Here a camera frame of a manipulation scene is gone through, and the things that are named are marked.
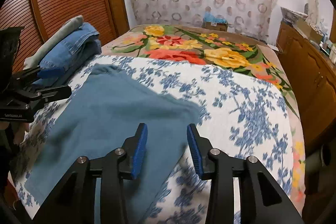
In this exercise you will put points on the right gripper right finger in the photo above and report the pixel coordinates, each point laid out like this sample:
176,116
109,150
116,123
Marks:
199,148

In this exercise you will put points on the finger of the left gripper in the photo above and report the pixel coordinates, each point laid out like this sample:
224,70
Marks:
48,95
50,73

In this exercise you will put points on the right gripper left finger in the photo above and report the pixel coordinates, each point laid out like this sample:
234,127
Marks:
135,148

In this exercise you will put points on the teal blue pants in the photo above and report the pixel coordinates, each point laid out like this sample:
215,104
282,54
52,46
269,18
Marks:
105,111

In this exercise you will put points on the person's left hand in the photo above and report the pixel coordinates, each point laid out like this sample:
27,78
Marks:
19,133

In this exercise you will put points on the folded grey green pants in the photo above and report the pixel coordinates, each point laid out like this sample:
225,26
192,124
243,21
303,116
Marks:
67,28

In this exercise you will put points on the folded blue denim jeans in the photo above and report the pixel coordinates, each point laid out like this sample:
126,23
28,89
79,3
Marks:
69,55

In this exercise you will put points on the blue floral white bedspread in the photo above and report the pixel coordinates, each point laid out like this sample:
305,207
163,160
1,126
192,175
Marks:
240,115

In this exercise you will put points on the colourful floral beige blanket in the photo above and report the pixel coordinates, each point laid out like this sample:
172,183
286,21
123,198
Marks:
229,51

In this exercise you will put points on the cardboard box with blue items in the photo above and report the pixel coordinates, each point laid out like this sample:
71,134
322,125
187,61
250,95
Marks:
216,23

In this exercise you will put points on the long wooden sideboard cabinet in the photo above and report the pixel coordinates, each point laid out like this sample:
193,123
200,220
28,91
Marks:
312,81

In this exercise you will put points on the cardboard box on cabinet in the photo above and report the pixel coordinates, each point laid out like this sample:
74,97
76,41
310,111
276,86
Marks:
307,31

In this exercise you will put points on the stack of papers on cabinet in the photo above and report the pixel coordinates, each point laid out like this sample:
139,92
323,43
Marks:
291,16

